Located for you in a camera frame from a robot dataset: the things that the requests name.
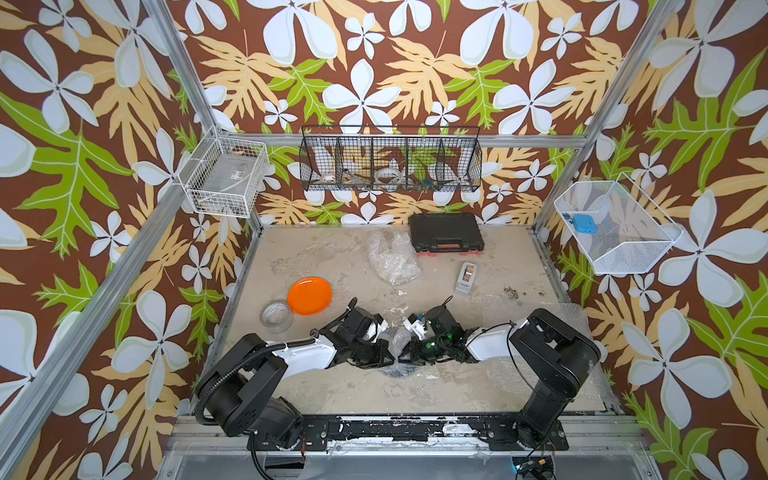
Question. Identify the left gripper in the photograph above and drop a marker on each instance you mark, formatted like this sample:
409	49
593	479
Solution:
379	359

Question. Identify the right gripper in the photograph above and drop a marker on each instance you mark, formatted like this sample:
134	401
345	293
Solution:
415	356

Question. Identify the clear bubble wrap sheet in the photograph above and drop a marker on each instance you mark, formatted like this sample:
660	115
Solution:
393	258

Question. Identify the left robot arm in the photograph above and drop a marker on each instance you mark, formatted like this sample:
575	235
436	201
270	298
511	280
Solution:
237	393

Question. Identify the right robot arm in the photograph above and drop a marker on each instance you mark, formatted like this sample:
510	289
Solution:
559	355

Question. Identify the white tape dispenser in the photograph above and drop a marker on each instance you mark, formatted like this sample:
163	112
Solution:
466	278

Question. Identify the orange plate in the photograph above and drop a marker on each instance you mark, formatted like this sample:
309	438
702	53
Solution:
309	296

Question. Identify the black plastic case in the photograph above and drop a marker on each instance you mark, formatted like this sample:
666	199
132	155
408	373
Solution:
434	233

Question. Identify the blue object in basket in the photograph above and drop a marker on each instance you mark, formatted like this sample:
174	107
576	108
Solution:
584	224

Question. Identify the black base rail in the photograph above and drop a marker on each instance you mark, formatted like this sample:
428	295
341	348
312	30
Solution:
502	432

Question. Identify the black wire basket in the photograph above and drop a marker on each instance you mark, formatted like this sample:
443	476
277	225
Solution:
372	157

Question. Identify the white wire basket left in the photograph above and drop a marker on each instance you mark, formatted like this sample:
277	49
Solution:
223	175

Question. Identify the white wire basket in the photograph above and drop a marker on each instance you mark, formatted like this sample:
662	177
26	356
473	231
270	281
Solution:
223	175
634	232

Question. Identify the white wire basket right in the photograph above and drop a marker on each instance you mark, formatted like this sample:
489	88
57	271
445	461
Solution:
634	232

